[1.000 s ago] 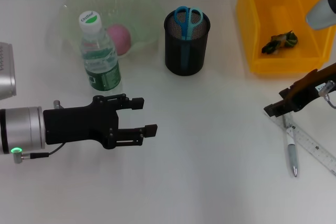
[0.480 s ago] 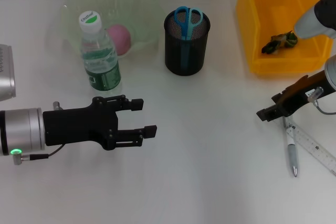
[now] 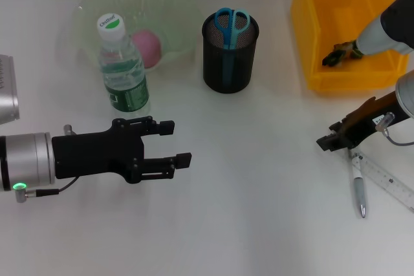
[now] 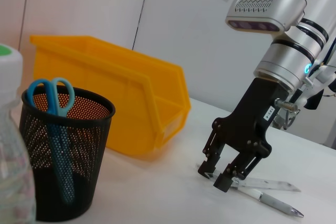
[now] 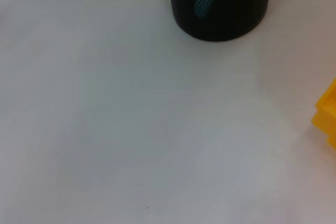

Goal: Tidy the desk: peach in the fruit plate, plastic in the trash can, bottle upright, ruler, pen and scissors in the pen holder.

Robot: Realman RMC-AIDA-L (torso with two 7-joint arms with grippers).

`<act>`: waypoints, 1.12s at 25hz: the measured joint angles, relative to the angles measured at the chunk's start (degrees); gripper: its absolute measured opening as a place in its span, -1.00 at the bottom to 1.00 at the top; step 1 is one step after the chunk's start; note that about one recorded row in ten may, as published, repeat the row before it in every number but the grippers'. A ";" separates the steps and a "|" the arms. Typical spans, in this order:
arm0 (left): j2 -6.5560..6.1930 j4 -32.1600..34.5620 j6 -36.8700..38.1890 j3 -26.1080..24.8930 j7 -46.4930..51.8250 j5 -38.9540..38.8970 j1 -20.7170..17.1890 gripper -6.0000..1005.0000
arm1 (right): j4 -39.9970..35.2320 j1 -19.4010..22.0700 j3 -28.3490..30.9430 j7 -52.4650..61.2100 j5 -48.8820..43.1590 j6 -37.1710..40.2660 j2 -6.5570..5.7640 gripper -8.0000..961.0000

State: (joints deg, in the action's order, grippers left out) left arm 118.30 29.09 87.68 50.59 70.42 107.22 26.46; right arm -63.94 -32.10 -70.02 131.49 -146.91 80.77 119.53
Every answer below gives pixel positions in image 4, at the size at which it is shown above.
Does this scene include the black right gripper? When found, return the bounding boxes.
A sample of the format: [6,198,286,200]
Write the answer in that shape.
[198,77,291,193]

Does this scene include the transparent plastic ruler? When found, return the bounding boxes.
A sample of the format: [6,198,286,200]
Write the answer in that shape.
[195,165,302,193]

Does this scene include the white silver pen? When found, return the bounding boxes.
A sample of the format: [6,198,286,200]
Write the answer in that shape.
[230,184,306,218]

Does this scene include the blue scissors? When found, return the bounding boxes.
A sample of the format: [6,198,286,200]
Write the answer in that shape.
[27,77,76,204]

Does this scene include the clear water bottle green label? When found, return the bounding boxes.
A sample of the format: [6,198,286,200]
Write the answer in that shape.
[0,42,38,224]

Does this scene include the black mesh pen holder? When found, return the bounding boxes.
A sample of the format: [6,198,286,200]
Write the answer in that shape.
[20,87,117,222]

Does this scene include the yellow plastic bin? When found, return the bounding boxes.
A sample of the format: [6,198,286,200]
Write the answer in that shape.
[29,35,192,157]

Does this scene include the robot base cable bundle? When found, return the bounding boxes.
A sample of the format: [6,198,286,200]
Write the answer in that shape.
[272,108,301,131]

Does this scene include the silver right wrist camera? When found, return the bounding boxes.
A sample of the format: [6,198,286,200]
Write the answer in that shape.
[225,0,308,35]

